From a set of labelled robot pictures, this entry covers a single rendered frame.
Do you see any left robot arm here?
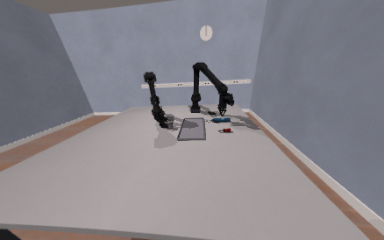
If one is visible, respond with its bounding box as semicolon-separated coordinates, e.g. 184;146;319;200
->
191;62;234;109

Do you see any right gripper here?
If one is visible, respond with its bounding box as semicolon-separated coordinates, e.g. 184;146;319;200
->
157;117;168;127

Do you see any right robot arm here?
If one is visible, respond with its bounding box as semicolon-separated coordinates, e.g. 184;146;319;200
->
144;72;165;121

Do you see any grey metal bracket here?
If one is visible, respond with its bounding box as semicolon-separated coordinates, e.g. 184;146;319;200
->
164;116;174;124

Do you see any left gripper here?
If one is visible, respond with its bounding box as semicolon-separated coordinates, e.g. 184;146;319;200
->
218;101;226;116

